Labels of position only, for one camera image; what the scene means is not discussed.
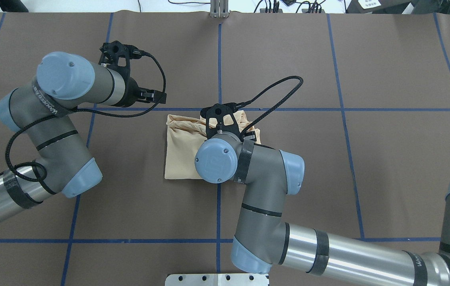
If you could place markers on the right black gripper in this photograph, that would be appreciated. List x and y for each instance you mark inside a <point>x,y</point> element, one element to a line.
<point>250,137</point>

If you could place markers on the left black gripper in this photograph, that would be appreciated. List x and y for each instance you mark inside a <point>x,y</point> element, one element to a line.
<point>130,92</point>

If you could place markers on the cream long-sleeve graphic shirt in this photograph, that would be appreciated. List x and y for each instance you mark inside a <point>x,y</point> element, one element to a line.
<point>185,135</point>

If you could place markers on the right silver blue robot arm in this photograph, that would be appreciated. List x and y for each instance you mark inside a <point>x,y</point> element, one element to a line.
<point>262,239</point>

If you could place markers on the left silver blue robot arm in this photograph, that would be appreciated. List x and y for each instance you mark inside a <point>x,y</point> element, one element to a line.
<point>46,155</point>

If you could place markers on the brown black box device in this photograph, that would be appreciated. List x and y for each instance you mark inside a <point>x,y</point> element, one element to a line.
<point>377,6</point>

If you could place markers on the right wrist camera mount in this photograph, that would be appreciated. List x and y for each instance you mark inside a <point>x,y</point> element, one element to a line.
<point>215,119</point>

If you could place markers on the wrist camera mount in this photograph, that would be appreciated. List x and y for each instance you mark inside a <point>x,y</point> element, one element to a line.
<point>116,56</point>
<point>215,119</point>

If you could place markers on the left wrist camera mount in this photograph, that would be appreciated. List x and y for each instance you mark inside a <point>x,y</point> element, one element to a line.
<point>116,56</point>

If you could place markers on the aluminium frame post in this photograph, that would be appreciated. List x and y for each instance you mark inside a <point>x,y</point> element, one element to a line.
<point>219,9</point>

